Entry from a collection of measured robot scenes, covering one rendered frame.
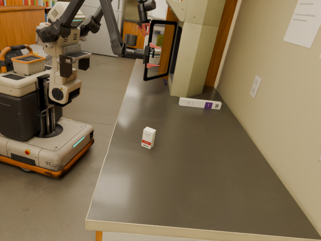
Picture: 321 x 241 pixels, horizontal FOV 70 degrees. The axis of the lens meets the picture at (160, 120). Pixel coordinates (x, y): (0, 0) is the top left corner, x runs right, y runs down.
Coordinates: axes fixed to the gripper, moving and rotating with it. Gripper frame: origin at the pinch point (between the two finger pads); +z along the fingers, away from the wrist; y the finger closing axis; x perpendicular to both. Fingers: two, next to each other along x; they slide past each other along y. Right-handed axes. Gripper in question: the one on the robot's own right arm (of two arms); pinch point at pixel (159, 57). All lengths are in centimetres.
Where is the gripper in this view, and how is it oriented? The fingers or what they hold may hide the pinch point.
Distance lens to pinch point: 141.1
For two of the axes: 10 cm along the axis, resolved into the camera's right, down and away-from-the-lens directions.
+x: -0.3, -3.7, 9.3
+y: 1.6, -9.2, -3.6
